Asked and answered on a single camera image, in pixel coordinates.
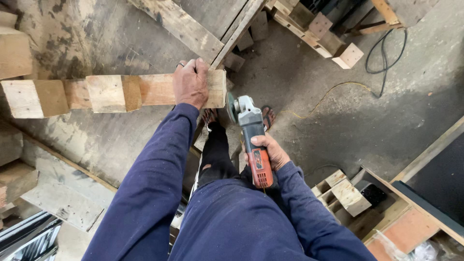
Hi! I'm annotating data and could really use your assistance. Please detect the heap of pallet runners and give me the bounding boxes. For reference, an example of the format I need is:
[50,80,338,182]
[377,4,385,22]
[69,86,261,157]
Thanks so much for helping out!
[264,0,365,70]

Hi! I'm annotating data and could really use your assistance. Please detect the person's sandalled foot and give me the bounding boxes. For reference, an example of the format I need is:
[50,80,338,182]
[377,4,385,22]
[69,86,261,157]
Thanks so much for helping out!
[202,108,219,132]
[261,105,277,132]

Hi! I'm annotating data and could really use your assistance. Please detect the person's right hand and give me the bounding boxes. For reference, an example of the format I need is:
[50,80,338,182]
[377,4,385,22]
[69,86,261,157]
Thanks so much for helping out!
[241,134,291,173]

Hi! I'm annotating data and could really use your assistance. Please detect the black plastic box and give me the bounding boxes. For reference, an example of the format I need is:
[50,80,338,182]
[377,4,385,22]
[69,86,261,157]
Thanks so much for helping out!
[357,180,388,208]

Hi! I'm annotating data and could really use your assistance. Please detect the yellow power cable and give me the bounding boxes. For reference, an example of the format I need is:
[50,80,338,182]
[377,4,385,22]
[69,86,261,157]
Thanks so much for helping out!
[239,81,374,145]

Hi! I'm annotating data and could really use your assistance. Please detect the person's black trousers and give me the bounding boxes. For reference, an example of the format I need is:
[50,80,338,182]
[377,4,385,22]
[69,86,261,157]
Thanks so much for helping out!
[197,121,254,187]

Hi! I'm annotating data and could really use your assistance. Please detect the pale pallet piece with blocks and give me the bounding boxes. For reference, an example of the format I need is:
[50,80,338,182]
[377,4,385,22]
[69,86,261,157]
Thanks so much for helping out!
[311,169,372,218]

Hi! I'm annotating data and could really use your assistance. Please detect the large pale wooden block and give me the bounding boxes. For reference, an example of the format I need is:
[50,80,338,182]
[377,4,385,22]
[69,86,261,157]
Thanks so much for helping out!
[0,11,34,80]

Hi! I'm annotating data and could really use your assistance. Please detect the black power cable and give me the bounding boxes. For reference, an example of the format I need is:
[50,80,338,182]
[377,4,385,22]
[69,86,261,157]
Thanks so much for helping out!
[365,28,408,98]

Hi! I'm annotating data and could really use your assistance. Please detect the weathered grey wooden block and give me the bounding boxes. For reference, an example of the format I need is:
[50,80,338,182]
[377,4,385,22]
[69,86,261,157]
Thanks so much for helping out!
[0,121,24,167]

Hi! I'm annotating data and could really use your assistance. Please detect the person's blue shirt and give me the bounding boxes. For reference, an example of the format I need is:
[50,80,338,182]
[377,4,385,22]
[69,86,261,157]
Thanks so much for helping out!
[167,178,309,261]

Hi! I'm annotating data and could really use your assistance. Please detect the clear plastic bag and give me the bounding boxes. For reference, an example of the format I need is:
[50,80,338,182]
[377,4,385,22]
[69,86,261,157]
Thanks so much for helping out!
[373,230,440,261]

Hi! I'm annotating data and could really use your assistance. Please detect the person's left sandalled foot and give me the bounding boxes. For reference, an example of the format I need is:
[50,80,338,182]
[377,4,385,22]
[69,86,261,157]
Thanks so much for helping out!
[202,108,219,132]

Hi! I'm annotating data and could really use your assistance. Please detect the reddish weathered wooden block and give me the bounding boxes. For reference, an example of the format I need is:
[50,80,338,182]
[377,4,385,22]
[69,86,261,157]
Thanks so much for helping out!
[0,161,39,209]

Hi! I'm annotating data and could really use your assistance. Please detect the large wooden pallet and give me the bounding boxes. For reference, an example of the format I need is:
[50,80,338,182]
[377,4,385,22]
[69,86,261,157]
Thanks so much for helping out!
[127,0,269,72]

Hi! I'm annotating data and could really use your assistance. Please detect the person's left hand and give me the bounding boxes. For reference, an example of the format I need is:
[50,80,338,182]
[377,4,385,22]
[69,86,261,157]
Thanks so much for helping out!
[172,57,210,111]

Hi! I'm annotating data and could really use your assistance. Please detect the person's right sandalled foot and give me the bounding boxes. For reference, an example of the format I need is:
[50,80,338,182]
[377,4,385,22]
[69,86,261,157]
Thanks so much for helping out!
[261,105,277,132]

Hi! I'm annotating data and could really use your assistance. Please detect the red grey angle grinder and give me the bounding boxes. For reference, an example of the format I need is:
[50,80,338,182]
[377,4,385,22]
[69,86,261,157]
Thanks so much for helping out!
[225,92,275,189]

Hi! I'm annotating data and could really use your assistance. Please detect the grey weathered wooden board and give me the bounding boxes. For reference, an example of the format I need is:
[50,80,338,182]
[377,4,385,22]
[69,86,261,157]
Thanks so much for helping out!
[20,135,119,233]

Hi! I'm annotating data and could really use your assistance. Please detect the wooden pallet runner with blocks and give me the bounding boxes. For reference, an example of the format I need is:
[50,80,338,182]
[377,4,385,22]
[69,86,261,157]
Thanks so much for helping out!
[0,69,227,119]

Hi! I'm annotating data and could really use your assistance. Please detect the shiny metal rack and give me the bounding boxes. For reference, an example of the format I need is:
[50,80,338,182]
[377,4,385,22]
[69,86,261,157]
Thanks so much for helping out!
[0,210,63,261]

